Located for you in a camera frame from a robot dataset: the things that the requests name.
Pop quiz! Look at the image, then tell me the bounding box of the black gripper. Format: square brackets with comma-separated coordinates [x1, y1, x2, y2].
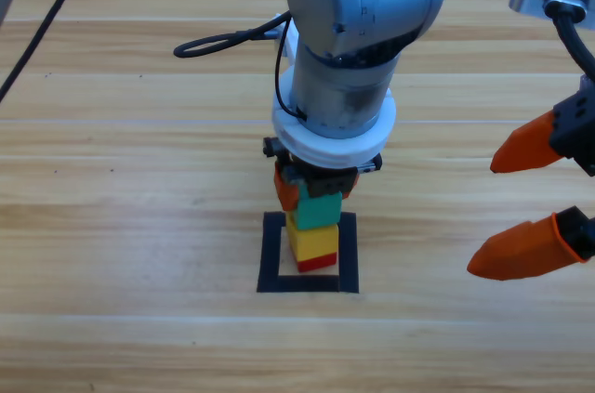
[467, 76, 595, 282]
[262, 136, 384, 212]

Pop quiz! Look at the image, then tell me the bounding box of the green cube block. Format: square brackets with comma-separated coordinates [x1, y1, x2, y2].
[294, 182, 345, 231]

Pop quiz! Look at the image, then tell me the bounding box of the yellow cube block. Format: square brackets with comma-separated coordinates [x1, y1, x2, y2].
[284, 211, 339, 264]

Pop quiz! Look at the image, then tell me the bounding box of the red cube block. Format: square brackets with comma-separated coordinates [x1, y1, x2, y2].
[296, 252, 338, 274]

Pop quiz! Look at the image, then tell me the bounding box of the black tape square outline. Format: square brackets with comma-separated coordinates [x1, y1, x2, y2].
[256, 211, 361, 295]

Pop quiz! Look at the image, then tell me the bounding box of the white wrist mount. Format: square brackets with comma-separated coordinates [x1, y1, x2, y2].
[271, 10, 398, 169]

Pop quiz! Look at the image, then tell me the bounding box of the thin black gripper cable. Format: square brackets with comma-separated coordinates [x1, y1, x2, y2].
[273, 16, 309, 124]

